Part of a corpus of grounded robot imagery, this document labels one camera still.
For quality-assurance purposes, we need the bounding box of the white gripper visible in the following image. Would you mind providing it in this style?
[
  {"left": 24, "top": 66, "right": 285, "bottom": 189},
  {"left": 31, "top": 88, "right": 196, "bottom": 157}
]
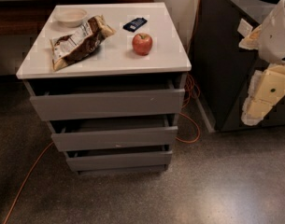
[{"left": 238, "top": 0, "right": 285, "bottom": 126}]

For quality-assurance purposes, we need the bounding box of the grey drawer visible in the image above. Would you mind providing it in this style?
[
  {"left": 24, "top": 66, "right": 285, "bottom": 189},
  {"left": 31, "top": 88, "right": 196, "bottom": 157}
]
[
  {"left": 66, "top": 145, "right": 172, "bottom": 172},
  {"left": 30, "top": 80, "right": 184, "bottom": 120},
  {"left": 51, "top": 115, "right": 178, "bottom": 151}
]

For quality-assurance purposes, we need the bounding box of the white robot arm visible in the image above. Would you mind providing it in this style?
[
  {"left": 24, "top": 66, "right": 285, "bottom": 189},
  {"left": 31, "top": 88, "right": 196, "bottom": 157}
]
[{"left": 239, "top": 0, "right": 285, "bottom": 126}]

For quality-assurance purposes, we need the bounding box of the grey bottom drawer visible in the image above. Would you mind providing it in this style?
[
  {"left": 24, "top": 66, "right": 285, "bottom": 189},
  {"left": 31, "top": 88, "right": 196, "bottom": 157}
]
[{"left": 66, "top": 145, "right": 172, "bottom": 172}]

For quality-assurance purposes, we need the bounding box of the grey drawer cabinet white top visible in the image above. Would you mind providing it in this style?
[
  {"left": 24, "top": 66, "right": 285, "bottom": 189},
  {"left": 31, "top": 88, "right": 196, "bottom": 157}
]
[{"left": 17, "top": 3, "right": 191, "bottom": 173}]

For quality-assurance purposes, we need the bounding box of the grey top drawer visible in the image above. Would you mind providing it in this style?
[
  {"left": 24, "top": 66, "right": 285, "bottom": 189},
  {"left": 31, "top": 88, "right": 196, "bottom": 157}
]
[{"left": 30, "top": 80, "right": 184, "bottom": 120}]

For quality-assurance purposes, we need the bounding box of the black trash bin cabinet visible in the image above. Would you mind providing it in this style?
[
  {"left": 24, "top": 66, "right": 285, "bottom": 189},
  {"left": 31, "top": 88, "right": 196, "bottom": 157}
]
[{"left": 189, "top": 0, "right": 279, "bottom": 132}]

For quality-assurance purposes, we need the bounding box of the white label on bin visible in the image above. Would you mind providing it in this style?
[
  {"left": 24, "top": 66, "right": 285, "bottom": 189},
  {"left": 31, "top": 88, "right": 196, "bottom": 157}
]
[{"left": 237, "top": 19, "right": 253, "bottom": 37}]

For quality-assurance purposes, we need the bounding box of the red apple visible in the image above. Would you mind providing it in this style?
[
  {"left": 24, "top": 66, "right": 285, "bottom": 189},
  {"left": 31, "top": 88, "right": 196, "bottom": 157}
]
[{"left": 132, "top": 33, "right": 152, "bottom": 56}]

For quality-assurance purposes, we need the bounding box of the white bowl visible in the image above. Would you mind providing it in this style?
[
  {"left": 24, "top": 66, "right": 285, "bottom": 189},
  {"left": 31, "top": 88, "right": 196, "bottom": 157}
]
[{"left": 55, "top": 8, "right": 87, "bottom": 28}]

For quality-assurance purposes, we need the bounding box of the brown white snack bag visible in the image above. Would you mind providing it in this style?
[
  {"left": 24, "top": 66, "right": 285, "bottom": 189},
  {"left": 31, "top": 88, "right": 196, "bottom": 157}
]
[{"left": 50, "top": 15, "right": 116, "bottom": 71}]

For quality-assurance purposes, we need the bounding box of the dark wooden bench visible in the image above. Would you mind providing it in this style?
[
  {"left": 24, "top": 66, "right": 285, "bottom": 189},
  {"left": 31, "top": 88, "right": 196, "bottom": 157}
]
[{"left": 0, "top": 0, "right": 153, "bottom": 35}]

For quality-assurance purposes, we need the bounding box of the orange extension cable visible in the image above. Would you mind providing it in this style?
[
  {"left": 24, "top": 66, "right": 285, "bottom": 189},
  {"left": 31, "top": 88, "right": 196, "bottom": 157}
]
[{"left": 1, "top": 0, "right": 211, "bottom": 224}]

